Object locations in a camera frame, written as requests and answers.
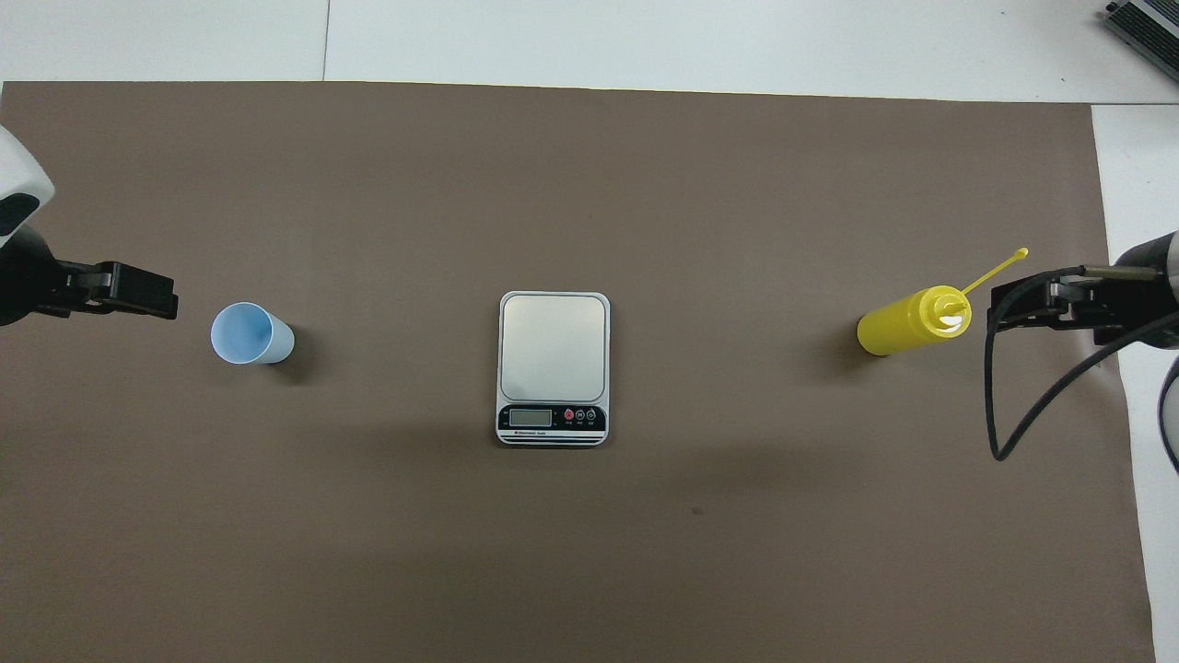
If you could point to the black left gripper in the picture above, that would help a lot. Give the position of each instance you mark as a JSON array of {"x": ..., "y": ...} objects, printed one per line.
[{"x": 23, "y": 276}]

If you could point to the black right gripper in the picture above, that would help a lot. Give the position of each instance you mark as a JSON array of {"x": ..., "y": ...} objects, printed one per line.
[{"x": 1138, "y": 304}]

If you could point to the light blue plastic cup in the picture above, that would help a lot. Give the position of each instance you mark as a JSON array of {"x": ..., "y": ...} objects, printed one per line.
[{"x": 241, "y": 333}]

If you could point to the yellow squeeze bottle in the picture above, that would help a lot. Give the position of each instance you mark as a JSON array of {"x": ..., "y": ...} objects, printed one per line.
[{"x": 898, "y": 327}]

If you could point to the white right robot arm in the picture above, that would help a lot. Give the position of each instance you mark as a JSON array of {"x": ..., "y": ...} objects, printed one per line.
[{"x": 1173, "y": 262}]

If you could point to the silver digital kitchen scale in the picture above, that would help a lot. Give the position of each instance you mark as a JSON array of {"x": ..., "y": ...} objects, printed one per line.
[{"x": 553, "y": 345}]

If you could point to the grey metal device box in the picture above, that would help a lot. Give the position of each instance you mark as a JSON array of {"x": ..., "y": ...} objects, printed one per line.
[{"x": 1151, "y": 28}]

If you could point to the brown table mat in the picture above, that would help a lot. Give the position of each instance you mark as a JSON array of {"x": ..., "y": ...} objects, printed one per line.
[{"x": 368, "y": 552}]

